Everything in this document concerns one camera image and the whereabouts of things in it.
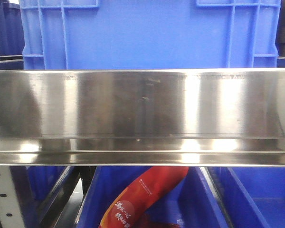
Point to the blue bin right lower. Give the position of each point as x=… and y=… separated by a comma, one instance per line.
x=252, y=197

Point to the stainless steel rail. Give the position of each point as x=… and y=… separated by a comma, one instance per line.
x=190, y=117

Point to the large blue plastic crate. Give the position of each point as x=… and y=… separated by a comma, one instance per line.
x=149, y=34

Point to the blue bin centre lower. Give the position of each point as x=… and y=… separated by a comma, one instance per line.
x=189, y=205

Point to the white perforated shelf upright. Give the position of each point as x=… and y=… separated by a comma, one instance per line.
x=10, y=214

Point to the red printed snack bag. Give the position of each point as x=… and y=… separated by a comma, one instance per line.
x=141, y=194

